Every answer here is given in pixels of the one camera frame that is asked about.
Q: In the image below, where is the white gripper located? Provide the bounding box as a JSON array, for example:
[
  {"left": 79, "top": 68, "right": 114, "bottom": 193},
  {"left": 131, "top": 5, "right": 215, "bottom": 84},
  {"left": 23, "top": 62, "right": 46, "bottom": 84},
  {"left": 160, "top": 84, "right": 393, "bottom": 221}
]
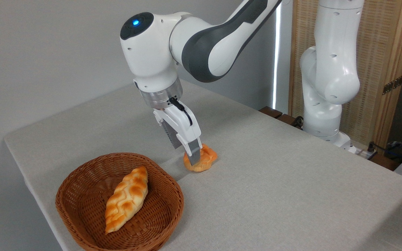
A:
[{"left": 152, "top": 102, "right": 203, "bottom": 166}]

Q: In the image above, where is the round bread bun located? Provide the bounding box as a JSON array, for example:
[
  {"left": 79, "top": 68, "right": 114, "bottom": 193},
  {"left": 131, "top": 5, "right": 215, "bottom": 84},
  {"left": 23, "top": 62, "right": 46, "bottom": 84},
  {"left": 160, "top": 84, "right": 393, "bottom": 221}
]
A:
[{"left": 183, "top": 144, "right": 218, "bottom": 172}]

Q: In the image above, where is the long braided bread loaf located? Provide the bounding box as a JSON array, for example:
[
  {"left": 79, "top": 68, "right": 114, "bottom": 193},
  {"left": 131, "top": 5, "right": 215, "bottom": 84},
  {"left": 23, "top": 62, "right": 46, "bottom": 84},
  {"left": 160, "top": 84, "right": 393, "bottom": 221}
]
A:
[{"left": 105, "top": 166, "right": 149, "bottom": 234}]

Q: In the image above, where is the brown wicker basket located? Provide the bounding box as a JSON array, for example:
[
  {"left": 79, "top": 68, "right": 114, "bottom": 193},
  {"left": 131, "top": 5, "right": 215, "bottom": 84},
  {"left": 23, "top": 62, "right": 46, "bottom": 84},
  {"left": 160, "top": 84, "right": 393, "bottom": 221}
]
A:
[{"left": 55, "top": 152, "right": 184, "bottom": 251}]

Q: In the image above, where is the wooden rattan screen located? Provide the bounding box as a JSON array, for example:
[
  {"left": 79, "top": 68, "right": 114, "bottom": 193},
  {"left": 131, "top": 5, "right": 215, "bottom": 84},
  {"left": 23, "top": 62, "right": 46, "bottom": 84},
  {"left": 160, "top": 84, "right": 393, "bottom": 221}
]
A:
[{"left": 288, "top": 0, "right": 402, "bottom": 149}]

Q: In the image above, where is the dark metal hinge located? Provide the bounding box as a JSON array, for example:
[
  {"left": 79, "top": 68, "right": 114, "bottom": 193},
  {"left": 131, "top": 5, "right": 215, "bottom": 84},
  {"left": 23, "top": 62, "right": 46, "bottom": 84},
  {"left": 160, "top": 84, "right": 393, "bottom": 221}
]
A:
[{"left": 382, "top": 75, "right": 402, "bottom": 95}]

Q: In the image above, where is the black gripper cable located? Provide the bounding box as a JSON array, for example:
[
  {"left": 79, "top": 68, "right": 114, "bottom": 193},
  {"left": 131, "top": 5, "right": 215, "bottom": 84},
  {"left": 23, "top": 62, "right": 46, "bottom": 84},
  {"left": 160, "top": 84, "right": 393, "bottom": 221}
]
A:
[{"left": 169, "top": 97, "right": 193, "bottom": 126}]

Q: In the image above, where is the black background cable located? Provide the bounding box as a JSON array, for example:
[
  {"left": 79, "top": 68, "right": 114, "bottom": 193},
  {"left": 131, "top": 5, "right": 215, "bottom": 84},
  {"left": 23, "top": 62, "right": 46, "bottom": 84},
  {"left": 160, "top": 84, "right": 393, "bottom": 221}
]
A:
[{"left": 368, "top": 140, "right": 402, "bottom": 164}]

